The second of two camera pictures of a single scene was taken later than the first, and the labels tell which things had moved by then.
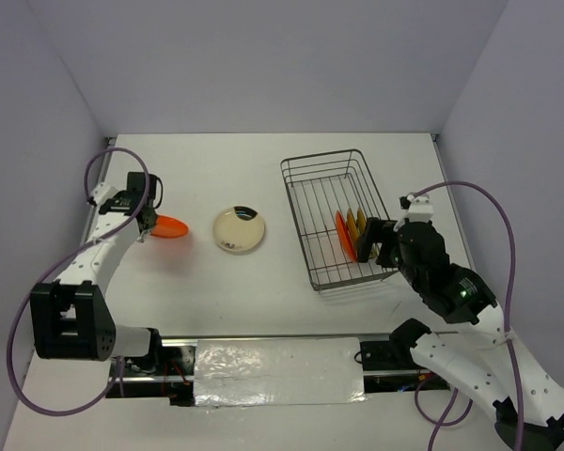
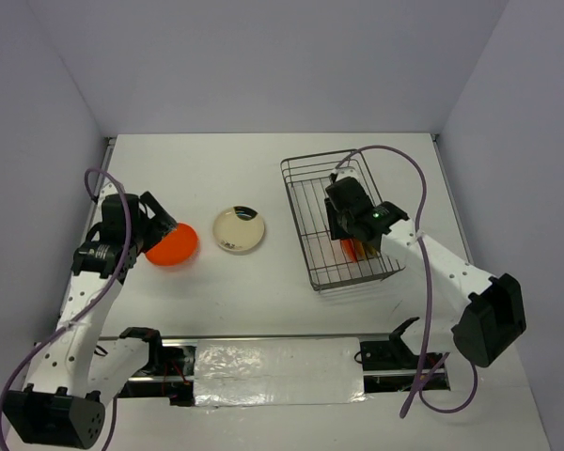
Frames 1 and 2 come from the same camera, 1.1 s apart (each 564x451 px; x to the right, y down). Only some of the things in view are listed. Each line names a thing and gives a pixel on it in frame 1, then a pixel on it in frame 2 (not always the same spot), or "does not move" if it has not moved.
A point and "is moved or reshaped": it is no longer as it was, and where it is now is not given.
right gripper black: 376,230 -> 336,231
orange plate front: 169,227 is moved or reshaped
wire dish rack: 317,187 does not move
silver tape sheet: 246,372 does not move
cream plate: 238,228 does not move
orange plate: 345,237 does not move
